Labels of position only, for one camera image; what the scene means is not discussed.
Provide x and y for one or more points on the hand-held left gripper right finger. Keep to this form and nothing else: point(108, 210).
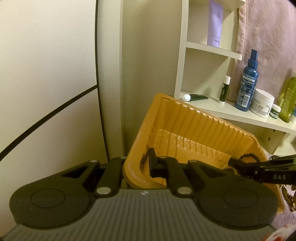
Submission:
point(153, 164)

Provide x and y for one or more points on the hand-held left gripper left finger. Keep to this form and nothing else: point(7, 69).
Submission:
point(114, 171)

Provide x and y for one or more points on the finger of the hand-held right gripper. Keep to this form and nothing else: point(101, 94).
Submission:
point(284, 159)
point(254, 170)

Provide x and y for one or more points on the orange plastic tray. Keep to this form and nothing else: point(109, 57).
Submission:
point(196, 129)

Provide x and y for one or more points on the small green label jar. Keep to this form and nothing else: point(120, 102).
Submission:
point(275, 112)

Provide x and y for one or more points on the green spray bottle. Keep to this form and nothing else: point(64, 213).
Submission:
point(289, 102)

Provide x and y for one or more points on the white cream jar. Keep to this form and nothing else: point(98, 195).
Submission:
point(262, 104)

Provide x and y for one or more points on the dark green tube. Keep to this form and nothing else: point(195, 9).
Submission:
point(196, 97)

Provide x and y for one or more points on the blue spray bottle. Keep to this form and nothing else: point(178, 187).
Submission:
point(246, 88)

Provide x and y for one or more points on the lip balm stick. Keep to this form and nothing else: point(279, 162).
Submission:
point(223, 90)

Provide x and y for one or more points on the cream shelf unit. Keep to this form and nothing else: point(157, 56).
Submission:
point(182, 58)

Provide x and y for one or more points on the pink hanging towel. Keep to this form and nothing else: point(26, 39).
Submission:
point(266, 27)

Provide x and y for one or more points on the purple tube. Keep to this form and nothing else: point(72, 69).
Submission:
point(215, 25)

